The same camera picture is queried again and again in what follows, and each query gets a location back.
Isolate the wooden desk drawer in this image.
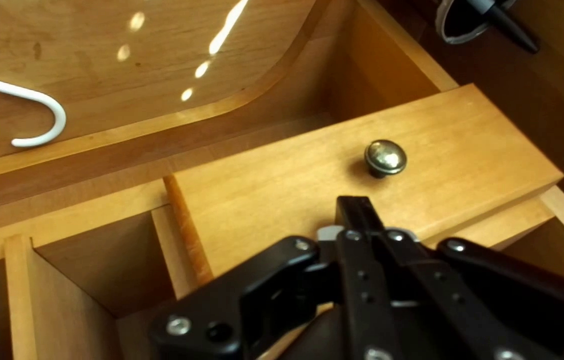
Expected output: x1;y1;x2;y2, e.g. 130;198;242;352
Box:
161;83;564;302

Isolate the round metal drawer knob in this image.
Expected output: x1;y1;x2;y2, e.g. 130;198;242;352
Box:
363;138;409;180

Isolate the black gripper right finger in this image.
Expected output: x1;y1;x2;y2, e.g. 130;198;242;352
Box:
370;213;564;360

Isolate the wooden roll-top desk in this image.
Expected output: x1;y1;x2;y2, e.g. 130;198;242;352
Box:
0;0;564;360

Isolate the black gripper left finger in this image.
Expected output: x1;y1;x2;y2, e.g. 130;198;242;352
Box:
147;194;399;360

